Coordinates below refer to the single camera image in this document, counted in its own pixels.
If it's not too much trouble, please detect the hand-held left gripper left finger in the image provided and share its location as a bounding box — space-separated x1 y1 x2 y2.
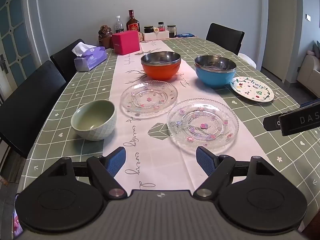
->
41 147 127 197

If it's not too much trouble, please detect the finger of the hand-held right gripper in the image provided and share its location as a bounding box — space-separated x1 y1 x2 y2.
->
263 114 283 132

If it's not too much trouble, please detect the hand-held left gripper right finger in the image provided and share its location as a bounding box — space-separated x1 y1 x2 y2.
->
193 146 280 197

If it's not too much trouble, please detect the clear glass floral plate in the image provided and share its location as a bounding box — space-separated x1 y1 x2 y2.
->
167 99 239 155
120 80 178 119

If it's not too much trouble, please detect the white fruit-print plate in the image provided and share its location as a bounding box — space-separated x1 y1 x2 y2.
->
230 76 275 102

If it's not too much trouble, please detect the pale green ceramic bowl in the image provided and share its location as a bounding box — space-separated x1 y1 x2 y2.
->
71 99 117 142

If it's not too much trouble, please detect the blue steel-lined bowl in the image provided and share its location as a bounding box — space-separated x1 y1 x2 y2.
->
194 55 237 88

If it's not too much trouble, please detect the orange steel-lined bowl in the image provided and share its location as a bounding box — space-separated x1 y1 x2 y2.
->
140 51 181 81

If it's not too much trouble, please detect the white printed table runner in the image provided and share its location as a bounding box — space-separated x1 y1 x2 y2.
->
102 40 272 190

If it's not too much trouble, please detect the beige sofa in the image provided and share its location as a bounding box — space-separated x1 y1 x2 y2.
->
296 40 320 88

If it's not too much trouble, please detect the white chair cushion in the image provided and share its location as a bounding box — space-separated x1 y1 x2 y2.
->
237 52 258 69

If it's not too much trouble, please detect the beige interior door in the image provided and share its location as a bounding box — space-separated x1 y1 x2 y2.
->
261 0 304 83

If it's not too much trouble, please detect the black dining chair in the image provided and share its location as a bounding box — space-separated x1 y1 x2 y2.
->
206 23 245 55
0 60 67 159
50 39 87 83

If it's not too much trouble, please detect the purple tissue box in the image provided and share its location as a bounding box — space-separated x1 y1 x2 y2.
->
72 42 108 72

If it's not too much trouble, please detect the smartphone with lit screen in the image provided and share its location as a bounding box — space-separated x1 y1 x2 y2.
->
12 192 25 240

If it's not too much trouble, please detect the pink square box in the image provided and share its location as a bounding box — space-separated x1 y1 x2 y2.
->
112 31 140 55

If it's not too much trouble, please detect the brown bear-shaped jug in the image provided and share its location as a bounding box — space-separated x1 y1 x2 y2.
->
97 25 114 50

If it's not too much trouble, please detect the white condiment holder box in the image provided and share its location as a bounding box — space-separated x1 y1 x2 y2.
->
142 29 170 42

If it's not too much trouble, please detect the clear plastic water bottle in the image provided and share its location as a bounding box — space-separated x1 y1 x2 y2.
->
114 16 125 33

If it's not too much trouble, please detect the red-label liquor bottle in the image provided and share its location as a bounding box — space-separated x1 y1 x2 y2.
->
126 9 140 32

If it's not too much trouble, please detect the glass-pane white door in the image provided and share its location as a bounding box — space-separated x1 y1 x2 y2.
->
0 0 43 100

